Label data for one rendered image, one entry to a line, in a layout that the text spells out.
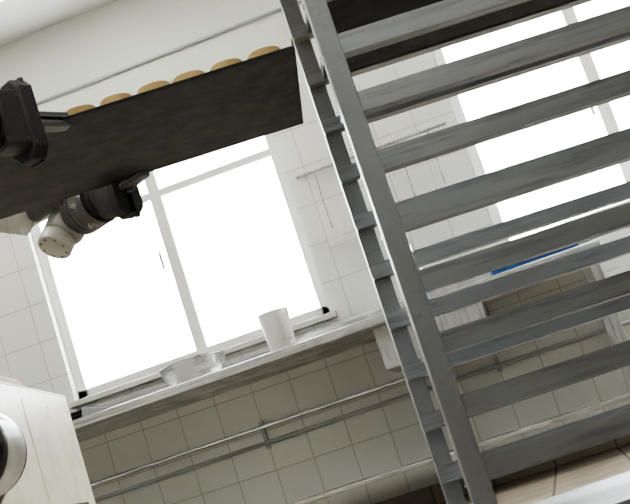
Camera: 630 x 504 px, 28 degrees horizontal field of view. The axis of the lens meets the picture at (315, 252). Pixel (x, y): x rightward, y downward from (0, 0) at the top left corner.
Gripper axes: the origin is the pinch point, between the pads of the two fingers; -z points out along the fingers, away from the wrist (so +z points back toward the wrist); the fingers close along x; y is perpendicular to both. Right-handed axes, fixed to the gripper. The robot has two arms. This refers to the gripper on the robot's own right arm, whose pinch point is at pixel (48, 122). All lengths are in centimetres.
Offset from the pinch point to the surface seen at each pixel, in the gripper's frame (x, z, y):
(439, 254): -30, -66, -7
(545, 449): -65, -36, -36
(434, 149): -21, -36, -36
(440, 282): -39, -32, -32
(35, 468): -30, -98, 184
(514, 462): -66, -33, -33
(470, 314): -12, -334, 195
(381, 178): -23.4, -27.3, -32.0
